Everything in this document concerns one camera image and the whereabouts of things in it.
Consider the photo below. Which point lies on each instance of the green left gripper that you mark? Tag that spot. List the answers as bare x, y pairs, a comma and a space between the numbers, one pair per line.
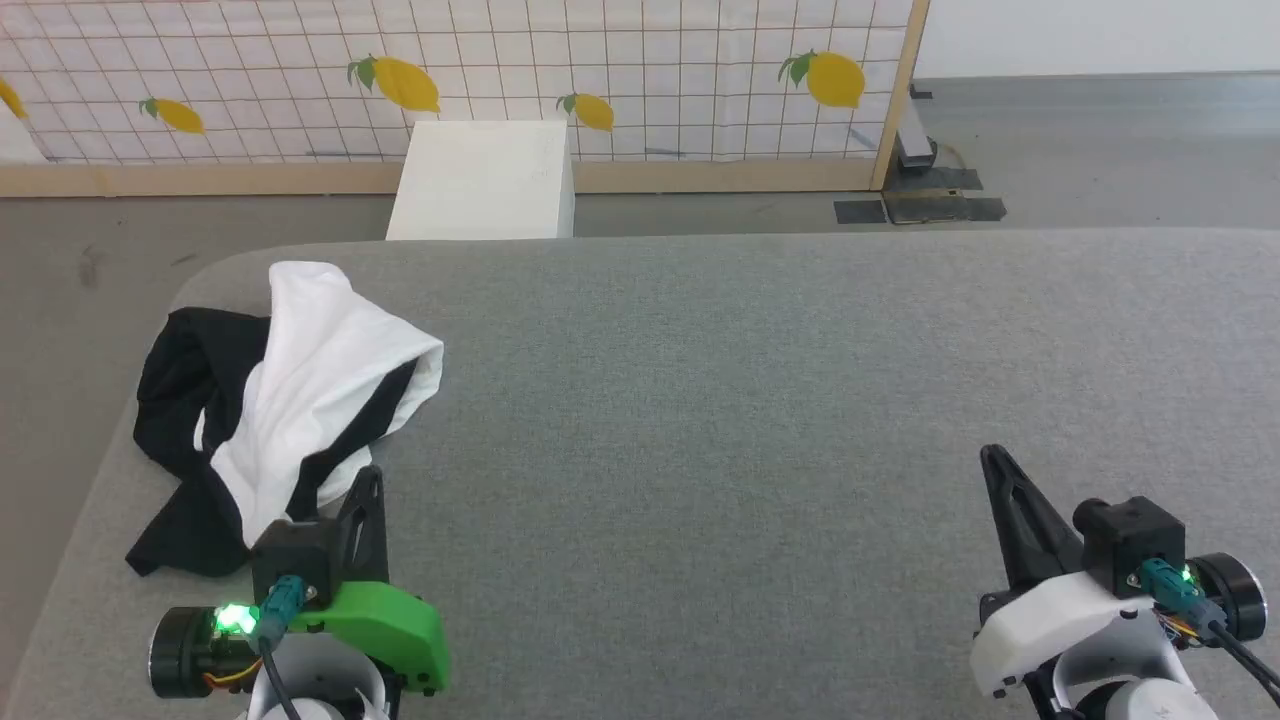
385, 625

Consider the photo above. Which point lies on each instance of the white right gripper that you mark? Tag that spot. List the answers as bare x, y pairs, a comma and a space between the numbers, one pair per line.
1050, 620

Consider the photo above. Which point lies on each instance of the black and white shirt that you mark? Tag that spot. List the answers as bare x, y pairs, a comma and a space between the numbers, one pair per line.
300, 400

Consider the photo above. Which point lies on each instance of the grey fabric sofa seat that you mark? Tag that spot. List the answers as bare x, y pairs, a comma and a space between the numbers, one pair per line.
750, 420

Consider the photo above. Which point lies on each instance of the white rectangular box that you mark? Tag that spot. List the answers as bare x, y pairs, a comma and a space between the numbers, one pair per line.
485, 180

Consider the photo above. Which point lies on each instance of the metal partition foot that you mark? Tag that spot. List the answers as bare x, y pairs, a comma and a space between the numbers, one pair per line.
915, 145

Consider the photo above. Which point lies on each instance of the lemon print partition screen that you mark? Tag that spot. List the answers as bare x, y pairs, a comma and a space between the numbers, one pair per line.
650, 60

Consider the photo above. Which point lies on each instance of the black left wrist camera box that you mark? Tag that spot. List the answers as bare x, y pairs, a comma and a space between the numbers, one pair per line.
295, 555

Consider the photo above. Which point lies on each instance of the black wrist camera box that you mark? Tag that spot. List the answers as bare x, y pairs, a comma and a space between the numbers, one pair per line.
295, 555
1135, 535

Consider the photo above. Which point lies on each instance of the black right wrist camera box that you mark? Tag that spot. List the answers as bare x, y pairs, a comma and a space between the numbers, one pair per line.
1135, 535

